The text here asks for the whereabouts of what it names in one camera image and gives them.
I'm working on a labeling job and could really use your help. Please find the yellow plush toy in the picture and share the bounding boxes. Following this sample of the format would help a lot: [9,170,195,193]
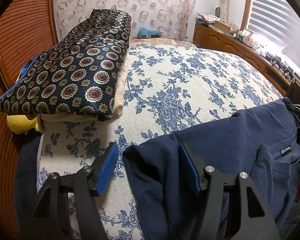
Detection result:
[7,115,40,134]

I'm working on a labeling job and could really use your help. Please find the wooden louvered wardrobe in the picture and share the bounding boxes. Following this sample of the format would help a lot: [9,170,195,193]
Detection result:
[0,0,59,238]

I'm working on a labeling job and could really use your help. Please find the beige lace curtain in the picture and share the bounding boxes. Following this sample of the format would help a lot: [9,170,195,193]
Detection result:
[216,0,232,20]

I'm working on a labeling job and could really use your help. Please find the dark medallion patterned cloth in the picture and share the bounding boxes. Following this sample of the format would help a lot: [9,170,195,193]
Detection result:
[0,9,132,122]

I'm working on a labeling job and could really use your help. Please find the floral blanket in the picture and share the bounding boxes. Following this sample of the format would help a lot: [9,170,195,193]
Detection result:
[130,37,198,48]

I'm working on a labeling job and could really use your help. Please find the striped window blind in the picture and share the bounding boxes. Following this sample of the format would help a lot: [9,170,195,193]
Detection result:
[247,0,300,80]

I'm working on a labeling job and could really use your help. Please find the sheer ring patterned curtain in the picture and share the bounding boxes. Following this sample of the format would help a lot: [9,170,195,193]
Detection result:
[51,0,198,43]

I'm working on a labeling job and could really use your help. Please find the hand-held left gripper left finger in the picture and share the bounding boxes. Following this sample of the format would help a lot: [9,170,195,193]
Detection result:
[31,141,119,240]

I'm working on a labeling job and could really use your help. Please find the stack of patterned boxes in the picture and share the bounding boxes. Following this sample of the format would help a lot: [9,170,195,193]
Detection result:
[196,12,222,25]

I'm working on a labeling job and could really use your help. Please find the open cardboard box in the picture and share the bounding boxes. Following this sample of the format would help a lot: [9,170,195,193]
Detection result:
[213,20,237,34]

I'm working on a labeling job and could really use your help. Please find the wooden cabinet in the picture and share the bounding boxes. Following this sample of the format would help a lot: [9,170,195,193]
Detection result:
[192,22,300,100]

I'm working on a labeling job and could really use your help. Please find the navy printed t-shirt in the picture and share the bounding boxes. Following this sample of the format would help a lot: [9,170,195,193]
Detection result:
[122,97,300,240]

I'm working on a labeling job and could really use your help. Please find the blue and white floral bedsheet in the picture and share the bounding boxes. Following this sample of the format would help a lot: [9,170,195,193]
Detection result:
[36,45,284,240]

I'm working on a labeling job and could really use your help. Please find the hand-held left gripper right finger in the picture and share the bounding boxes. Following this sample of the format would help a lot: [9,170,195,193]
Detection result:
[178,142,282,240]

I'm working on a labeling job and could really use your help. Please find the black tools on cabinet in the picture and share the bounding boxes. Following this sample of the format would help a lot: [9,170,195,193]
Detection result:
[270,55,297,80]

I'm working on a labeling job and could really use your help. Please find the pink kettle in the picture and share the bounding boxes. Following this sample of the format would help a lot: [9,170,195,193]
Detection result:
[245,31,255,47]

